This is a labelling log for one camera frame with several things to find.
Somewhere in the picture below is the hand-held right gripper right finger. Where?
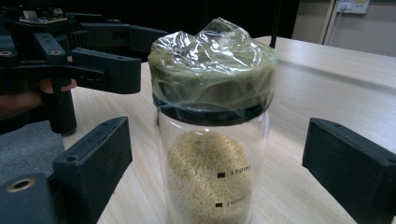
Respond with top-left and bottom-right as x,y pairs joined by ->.
302,117 -> 396,224

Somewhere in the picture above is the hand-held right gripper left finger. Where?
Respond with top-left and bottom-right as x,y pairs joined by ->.
50,116 -> 134,224

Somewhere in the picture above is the gold-lidded glass jar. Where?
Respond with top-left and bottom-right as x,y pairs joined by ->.
148,17 -> 278,224

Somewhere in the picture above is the white wall socket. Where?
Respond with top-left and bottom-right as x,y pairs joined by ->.
335,0 -> 372,16

